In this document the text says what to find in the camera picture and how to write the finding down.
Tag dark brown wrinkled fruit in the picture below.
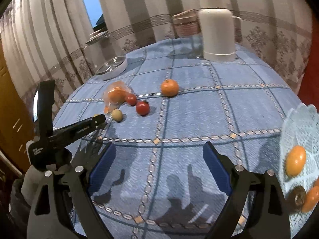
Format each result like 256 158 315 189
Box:
286 186 306 214

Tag small orange mandarin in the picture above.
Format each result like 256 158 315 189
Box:
302 179 319 213

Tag oval orange kumquat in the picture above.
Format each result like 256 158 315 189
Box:
286 145 307 177

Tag red cherry tomato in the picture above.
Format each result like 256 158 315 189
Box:
125 93 137 106
136 100 150 116

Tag light blue lattice basket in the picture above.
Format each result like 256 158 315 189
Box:
278 103 318 237

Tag yellow-green small fruit right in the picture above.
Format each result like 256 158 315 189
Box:
111 109 123 122

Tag plastic bag orange peels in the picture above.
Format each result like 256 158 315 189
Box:
102 80 132 114

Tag glass electric kettle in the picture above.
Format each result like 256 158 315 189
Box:
84 30 128 81

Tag blue checked tablecloth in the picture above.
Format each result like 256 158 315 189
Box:
52 38 303 239

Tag beige striped curtain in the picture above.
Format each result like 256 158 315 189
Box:
1 0 312 113

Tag mandarin with stem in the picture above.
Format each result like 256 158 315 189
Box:
160 79 179 97

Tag red quilted bedspread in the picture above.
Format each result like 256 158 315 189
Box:
298 15 319 109

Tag pink lidded glass cup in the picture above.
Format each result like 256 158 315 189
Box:
172 9 203 58

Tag white thermos flask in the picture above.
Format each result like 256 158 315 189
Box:
198 0 242 62

